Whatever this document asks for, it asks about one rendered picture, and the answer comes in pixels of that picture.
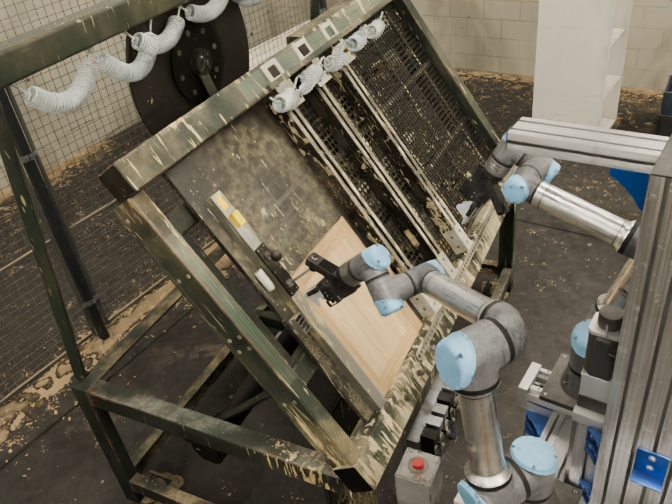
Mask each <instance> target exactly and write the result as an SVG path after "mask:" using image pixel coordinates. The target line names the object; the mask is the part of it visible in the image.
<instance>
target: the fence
mask: <svg viewBox="0 0 672 504"><path fill-rule="evenodd" d="M219 194H220V195H221V196H222V198H223V199H224V200H225V201H226V203H227V204H228V205H229V207H228V208H227V209H226V210H225V211H224V210H223V209H222V207H221V206H220V205H219V204H218V202H217V201H216V200H215V199H214V198H216V197H217V196H218V195H219ZM204 203H205V204H206V205H207V206H208V208H209V209H210V210H211V211H212V213H213V214H214V215H215V216H216V217H217V219H218V220H219V221H220V222H221V224H222V225H223V226H224V227H225V229H226V230H227V231H228V232H229V234H230V235H231V236H232V237H233V239H234V240H235V241H236V242H237V243H238V245H239V246H240V247H241V248H242V250H243V251H244V252H245V253H246V255H247V256H248V257H249V258H250V260H251V261H252V262H253V263H254V265H255V266H256V267H257V268H258V269H262V270H263V271H264V273H265V274H266V275H267V276H268V278H269V279H270V280H271V281H272V283H273V284H274V286H275V288H274V289H275V291H276V292H277V293H278V294H279V296H280V297H281V298H282V299H283V300H284V302H285V303H286V304H287V305H288V307H289V308H290V309H291V310H292V312H293V313H294V314H295V313H298V312H300V313H301V314H302V315H303V317H304V318H305V319H306V320H307V322H308V323H309V324H310V325H311V327H312V328H311V329H310V330H309V333H310V334H311V335H312V336H313V338H314V339H315V340H316V341H317V343H318V344H319V345H320V346H321V348H322V349H323V350H324V351H325V352H326V354H327V355H328V356H329V357H330V359H331V360H332V361H333V362H334V364H335V365H336V366H337V367H338V369H339V370H340V371H341V372H342V374H343V375H344V376H345V377H346V378H347V380H348V381H349V382H350V383H351V385H352V386H353V387H354V388H355V390H356V391H357V392H358V393H359V395H360V396H361V397H362V398H363V400H364V401H365V402H366V403H367V405H368V406H369V407H370V408H371V409H372V411H373V412H375V411H380V410H382V408H383V406H384V404H385V402H386V399H385V398H384V396H383V395H382V394H381V393H380V391H379V390H378V389H377V387H376V386H375V385H374V384H373V382H372V381H371V380H370V379H369V377H368V376H367V375H366V374H365V372H364V371H363V370H362V369H361V367H360V366H359V365H358V364H357V362H356V361H355V360H354V359H353V357H352V356H351V355H350V354H349V352H348V351H347V350H346V349H345V347H344V346H343V345H342V343H341V342H340V341H339V340H338V338H337V337H336V336H335V335H334V333H333V332H332V331H331V330H330V328H329V327H328V326H327V325H326V323H325V322H324V321H323V320H322V318H321V317H320V316H319V315H318V313H317V312H316V311H315V310H314V308H313V307H312V306H311V304H310V303H309V302H308V301H307V299H306V298H305V297H304V296H303V294H302V293H301V292H300V291H299V289H298V291H297V292H296V293H295V294H294V296H292V297H290V295H289V294H288V293H287V292H286V290H285V289H284V288H283V287H282V285H281V284H280V283H279V282H278V280H277V279H276V278H275V277H274V275H273V274H272V273H271V272H270V270H269V269H268V268H267V267H266V265H265V264H264V263H263V262H262V260H261V259H260V258H259V257H258V255H257V254H256V253H255V252H254V251H255V250H256V249H257V248H258V246H259V245H260V244H261V242H260V240H259V239H258V238H257V237H256V235H255V234H254V233H253V232H252V230H251V229H250V228H249V227H248V225H247V224H246V223H244V224H243V225H242V226H241V227H239V228H238V227H237V226H236V225H235V224H234V222H233V221H232V220H231V219H230V217H229V215H230V214H231V213H232V212H233V211H235V209H234V208H233V206H232V205H231V204H230V203H229V201H228V200H227V199H226V198H225V196H224V195H223V194H222V193H221V191H220V190H219V191H218V192H216V193H215V194H213V195H212V196H211V197H210V198H208V199H207V200H206V201H205V202H204Z"/></svg>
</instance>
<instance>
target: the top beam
mask: <svg viewBox="0 0 672 504"><path fill-rule="evenodd" d="M382 1H383V0H354V1H353V2H351V3H350V4H348V5H347V6H345V7H344V8H342V9H341V10H339V11H338V12H336V13H335V14H333V15H332V16H330V17H329V18H327V19H326V20H324V21H323V22H321V23H320V24H318V25H317V26H315V27H314V28H312V29H311V30H309V31H308V32H307V33H305V34H304V35H302V36H301V37H299V38H298V39H296V40H295V41H293V42H292V43H290V44H289V45H287V46H286V47H284V48H283V49H281V50H280V51H278V52H277V53H275V54H274V55H272V56H271V57H269V58H268V59H266V60H265V61H264V62H262V63H261V64H259V65H258V66H256V67H255V68H253V69H252V70H250V71H249V72H247V73H246V74H244V75H243V76H241V77H240V78H238V79H237V80H235V81H234V82H232V83H231V84H229V85H228V86H226V87H225V88H223V89H222V90H220V91H219V92H218V93H216V94H215V95H213V96H212V97H210V98H209V99H207V100H206V101H204V102H203V103H201V104H200V105H198V106H197V107H195V108H194V109H192V110H191V111H189V112H188V113H186V114H185V115H183V116H182V117H180V118H179V119H177V120H176V121H174V122H173V123H172V124H170V125H169V126H167V127H166V128H164V129H163V130H161V131H160V132H158V133H157V134H155V135H154V136H152V137H151V138H149V139H148V140H146V141H145V142H143V143H142V144H140V145H139V146H137V147H136V148H134V149H133V150H131V151H130V152H129V153H127V154H126V155H124V156H123V157H121V158H120V159H118V160H117V161H115V162H114V163H113V164H111V165H110V166H109V167H108V168H107V169H106V170H105V171H103V172H102V173H101V174H100V175H99V180H100V181H101V182H102V183H103V184H104V185H105V187H106V188H107V189H108V190H109V191H110V193H111V194H112V195H113V196H114V197H115V198H116V200H117V201H118V202H120V203H123V202H124V201H126V200H127V199H128V198H130V197H131V196H132V195H133V194H135V193H136V192H137V191H139V190H140V189H141V188H143V187H144V186H146V185H147V184H149V183H150V182H151V181H152V180H154V179H155V178H156V177H158V176H159V175H160V174H162V173H163V172H164V171H166V170H167V169H168V168H170V167H171V166H172V165H174V164H175V163H176V162H178V161H179V160H180V159H182V158H183V157H184V156H186V155H187V154H188V153H190V152H191V151H192V150H194V149H195V148H197V147H198V146H199V145H200V144H202V143H203V142H204V141H206V140H207V139H208V138H210V137H211V136H212V135H214V134H215V133H216V132H218V131H219V130H220V129H222V128H223V127H224V126H226V125H227V124H228V123H230V122H231V121H232V120H234V119H235V118H236V117H238V116H239V115H241V114H242V113H243V112H244V111H246V110H247V109H248V108H250V107H251V106H252V105H254V104H255V103H256V102H258V101H259V100H260V99H262V98H263V97H264V96H266V95H267V94H268V93H270V92H271V91H272V90H271V91H270V92H268V91H267V89H266V88H265V87H266V86H267V85H268V84H270V81H269V80H268V79H267V77H266V76H265V75H264V73H263V72H262V70H261V69H260V67H261V66H262V65H264V64H265V63H267V62H268V61H269V60H271V59H272V58H275V59H276V60H277V61H278V63H279V64H280V66H281V67H282V68H283V70H284V71H285V72H286V71H288V70H289V69H290V68H292V67H293V66H294V65H296V64H297V63H299V62H300V61H301V60H300V59H299V58H298V56H297V55H296V53H295V52H294V51H293V49H292V48H291V46H292V45H293V44H294V43H296V42H297V41H299V40H300V39H302V38H303V37H304V38H305V40H306V41H307V43H308V44H309V45H310V47H311V48H312V50H313V51H315V50H316V49H318V48H319V47H320V46H322V45H323V44H325V43H326V42H327V40H326V38H325V37H324V35H323V34H322V33H321V31H320V30H319V28H318V27H319V26H321V25H322V24H324V23H325V22H327V21H328V20H330V21H331V22H332V23H333V25H334V26H335V28H336V29H337V31H338V32H339V33H340V32H341V31H342V30H344V29H345V28H346V27H348V26H349V25H350V24H352V23H353V22H355V21H356V20H357V19H359V18H360V17H361V16H363V15H364V14H365V13H367V12H368V11H370V10H371V9H372V8H374V7H375V6H376V5H378V4H379V3H381V2H382Z"/></svg>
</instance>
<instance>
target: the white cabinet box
mask: <svg viewBox="0 0 672 504"><path fill-rule="evenodd" d="M632 4H633V0H539V14H538V29H537V45H536V61H535V77H534V93H533V109H532V118H535V119H542V120H549V121H556V122H564V123H571V124H578V125H585V126H593V127H600V128H607V129H610V128H611V127H612V125H613V124H614V122H615V120H616V116H617V109H618V102H619V95H620V88H621V81H622V74H623V67H624V60H625V53H626V46H627V39H628V32H629V25H630V18H631V11H632Z"/></svg>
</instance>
